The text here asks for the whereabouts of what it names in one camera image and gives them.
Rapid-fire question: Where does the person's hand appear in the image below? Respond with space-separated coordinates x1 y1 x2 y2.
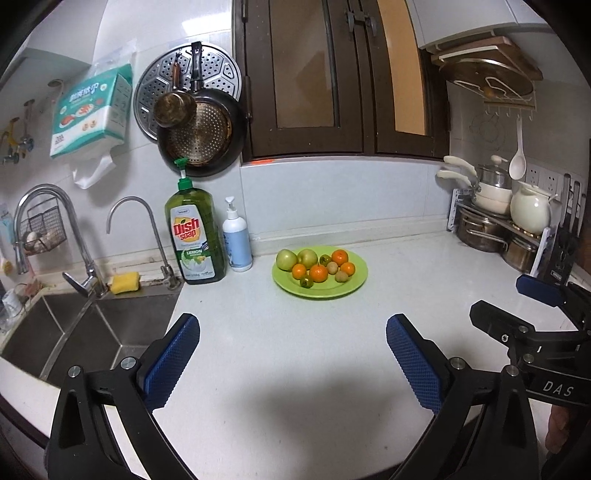
545 405 572 454

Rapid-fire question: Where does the steel pot right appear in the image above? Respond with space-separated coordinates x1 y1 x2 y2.
501 234 538 273

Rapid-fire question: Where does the steel pot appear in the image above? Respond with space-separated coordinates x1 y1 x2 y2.
456 207 508 253
501 234 538 273

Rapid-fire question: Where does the black knife block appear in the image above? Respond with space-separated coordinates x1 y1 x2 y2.
541 173 586 285

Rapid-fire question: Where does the white pot rack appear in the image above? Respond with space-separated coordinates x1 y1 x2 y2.
447 189 554 277

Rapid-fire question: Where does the cream ceramic kettle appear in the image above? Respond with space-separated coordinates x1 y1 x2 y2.
510 181 557 235

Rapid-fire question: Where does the steel pot left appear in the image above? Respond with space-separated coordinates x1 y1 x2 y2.
456 207 508 253

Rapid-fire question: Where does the steel sink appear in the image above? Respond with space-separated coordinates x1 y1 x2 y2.
1 285 180 388

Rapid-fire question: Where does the white ladle spoon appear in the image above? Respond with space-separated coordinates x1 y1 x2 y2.
508 114 527 181

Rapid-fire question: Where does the large chrome faucet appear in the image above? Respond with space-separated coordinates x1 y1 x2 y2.
12 183 108 298

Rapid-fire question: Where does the yellow sponge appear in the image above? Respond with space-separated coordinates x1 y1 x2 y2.
110 272 140 295

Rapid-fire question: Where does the right orange mandarin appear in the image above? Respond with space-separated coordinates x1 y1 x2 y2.
339 262 356 277

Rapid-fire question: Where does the orange mandarin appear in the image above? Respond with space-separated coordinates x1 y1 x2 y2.
339 262 356 277
331 249 349 266
310 264 329 283
291 263 308 280

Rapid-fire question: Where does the brown kiwi lower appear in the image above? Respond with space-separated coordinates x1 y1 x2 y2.
335 271 349 283

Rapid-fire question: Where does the brown kiwi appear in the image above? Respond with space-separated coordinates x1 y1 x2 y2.
327 261 339 275
335 271 349 283

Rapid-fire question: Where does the green plate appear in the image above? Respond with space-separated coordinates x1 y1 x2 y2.
271 250 369 300

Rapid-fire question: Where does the top orange mandarin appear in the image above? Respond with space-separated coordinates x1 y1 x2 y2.
331 249 349 266

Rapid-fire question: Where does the brown kiwi upper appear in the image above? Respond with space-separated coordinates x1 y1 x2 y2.
327 261 339 275

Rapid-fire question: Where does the small chrome faucet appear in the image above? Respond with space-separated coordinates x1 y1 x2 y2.
106 195 182 292

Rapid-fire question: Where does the green tomato top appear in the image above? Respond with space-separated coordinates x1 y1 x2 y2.
318 254 332 266

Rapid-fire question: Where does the green tomato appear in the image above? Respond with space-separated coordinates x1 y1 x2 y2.
318 254 332 266
300 276 314 289

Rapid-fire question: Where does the middle orange mandarin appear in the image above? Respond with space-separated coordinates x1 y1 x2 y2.
310 264 329 283

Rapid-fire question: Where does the green tomato bottom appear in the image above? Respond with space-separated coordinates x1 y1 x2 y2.
300 276 314 289

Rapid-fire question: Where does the left orange mandarin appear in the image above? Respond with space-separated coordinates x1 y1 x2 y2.
291 263 308 280

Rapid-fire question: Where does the wooden cutting boards rack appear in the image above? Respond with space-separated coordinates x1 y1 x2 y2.
431 36 544 112

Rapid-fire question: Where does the large green apple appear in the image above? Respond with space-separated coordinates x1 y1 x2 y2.
276 249 298 272

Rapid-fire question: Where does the green dish soap bottle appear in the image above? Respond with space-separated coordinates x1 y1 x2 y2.
164 157 226 285

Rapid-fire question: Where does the white blue pump bottle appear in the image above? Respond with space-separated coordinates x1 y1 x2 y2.
222 196 253 272

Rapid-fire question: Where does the paper towel pack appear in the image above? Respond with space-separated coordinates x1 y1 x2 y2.
50 40 136 190

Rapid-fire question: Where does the black frying pan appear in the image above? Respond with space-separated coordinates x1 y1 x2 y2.
157 41 247 178

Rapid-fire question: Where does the small copper pot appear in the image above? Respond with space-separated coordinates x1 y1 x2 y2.
153 54 197 128

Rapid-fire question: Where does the round steel steamer tray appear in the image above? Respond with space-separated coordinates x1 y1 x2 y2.
133 43 242 142

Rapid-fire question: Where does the cream saucepan with handles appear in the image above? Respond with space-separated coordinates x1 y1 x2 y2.
436 155 513 217

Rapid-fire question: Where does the wire hanging basket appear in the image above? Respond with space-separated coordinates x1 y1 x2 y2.
20 197 68 256

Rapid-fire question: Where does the dark brown window frame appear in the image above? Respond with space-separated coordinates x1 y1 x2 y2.
232 1 450 162

